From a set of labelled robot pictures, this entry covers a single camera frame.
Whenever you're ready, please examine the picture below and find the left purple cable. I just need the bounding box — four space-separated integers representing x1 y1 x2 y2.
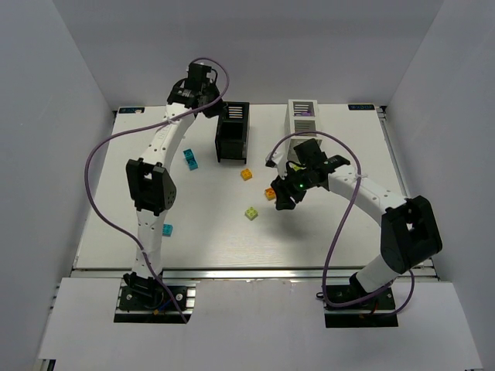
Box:
84 57 233 324

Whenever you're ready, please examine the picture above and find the white slotted container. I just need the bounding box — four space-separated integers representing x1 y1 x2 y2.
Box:
285 100 322 162

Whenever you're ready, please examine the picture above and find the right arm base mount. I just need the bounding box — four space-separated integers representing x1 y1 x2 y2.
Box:
316 288 398 328

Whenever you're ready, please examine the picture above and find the yellow square lego brick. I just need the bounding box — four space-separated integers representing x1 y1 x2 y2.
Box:
241 168 253 181

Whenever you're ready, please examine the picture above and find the cyan lego brick pair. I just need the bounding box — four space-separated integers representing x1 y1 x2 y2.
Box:
183 148 198 171

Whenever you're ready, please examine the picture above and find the cyan lego brick front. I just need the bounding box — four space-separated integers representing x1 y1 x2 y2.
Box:
162 224 173 237

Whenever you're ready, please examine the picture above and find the purple cable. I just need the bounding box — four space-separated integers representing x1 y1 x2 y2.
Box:
84 57 233 324
265 130 417 316

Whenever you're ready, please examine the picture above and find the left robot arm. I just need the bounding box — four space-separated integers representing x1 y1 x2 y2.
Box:
125 60 224 279

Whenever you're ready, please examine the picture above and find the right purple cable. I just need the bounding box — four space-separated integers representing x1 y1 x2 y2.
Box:
265 130 417 316

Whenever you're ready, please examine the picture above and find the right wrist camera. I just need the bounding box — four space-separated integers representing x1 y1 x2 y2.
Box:
265 151 286 168

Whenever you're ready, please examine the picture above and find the light green square lego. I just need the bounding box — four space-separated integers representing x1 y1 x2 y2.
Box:
244 206 258 221

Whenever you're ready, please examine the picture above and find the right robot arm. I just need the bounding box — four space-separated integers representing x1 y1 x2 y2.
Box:
265 138 442 308

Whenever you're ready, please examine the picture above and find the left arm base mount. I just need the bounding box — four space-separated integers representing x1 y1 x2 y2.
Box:
114 272 192 325

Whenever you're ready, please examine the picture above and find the orange long lego brick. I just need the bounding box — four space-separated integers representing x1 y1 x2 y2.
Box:
265 188 276 201

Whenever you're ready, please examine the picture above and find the black slotted container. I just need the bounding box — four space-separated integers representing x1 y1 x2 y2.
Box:
214 101 250 164

